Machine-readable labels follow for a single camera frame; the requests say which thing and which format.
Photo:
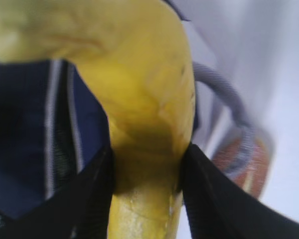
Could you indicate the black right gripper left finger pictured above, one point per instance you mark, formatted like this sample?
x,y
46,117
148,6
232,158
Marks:
x,y
79,210

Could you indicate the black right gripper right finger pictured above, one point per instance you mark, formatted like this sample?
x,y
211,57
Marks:
x,y
218,209

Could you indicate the brown bread roll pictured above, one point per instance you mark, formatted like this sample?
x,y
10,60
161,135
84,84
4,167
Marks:
x,y
253,178

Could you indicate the navy blue lunch bag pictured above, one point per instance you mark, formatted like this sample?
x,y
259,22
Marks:
x,y
64,117

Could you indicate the yellow banana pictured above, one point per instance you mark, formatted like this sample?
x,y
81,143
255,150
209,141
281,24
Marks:
x,y
129,104

